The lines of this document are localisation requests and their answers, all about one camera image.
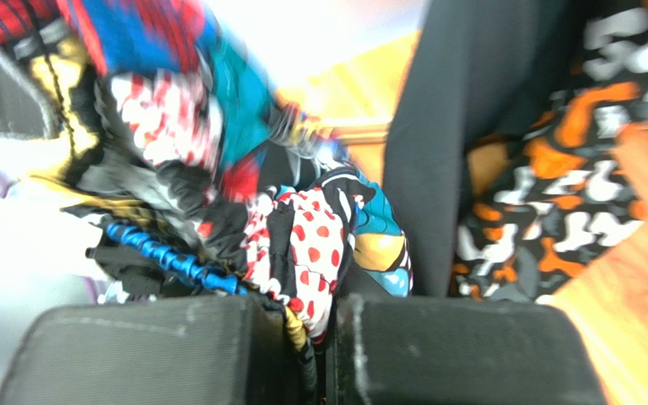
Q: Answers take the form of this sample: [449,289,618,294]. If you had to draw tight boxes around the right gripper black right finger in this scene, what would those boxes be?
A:
[327,294,607,404]

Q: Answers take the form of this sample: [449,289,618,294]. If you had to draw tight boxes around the wooden clothes rack frame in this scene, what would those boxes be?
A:
[321,116,392,144]

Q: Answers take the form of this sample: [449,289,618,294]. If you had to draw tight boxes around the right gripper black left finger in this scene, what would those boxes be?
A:
[0,295,300,405]

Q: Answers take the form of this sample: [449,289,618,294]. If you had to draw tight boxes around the colourful comic print shorts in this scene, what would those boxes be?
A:
[0,0,415,405]

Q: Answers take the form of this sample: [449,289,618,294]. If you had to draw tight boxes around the orange camouflage print shorts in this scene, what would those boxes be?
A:
[450,1,648,302]

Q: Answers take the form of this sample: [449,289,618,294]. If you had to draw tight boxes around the dark grey shorts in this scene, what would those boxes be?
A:
[383,1,590,296]

